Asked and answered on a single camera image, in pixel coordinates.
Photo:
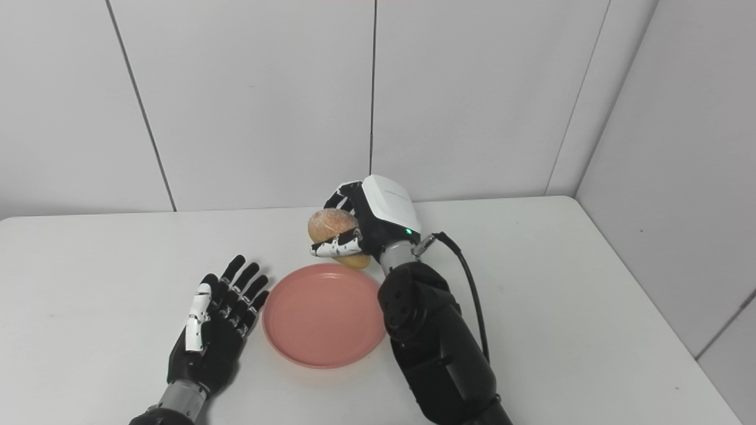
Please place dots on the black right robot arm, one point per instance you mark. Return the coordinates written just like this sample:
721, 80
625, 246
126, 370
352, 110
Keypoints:
431, 342

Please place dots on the pink round plate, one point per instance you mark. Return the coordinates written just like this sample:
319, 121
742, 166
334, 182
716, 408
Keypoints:
322, 319

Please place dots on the oval bread roll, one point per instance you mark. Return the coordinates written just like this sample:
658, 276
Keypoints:
332, 224

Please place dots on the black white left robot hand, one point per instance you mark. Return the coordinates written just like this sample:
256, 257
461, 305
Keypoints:
209, 348

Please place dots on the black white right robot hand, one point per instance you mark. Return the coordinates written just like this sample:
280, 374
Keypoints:
384, 218

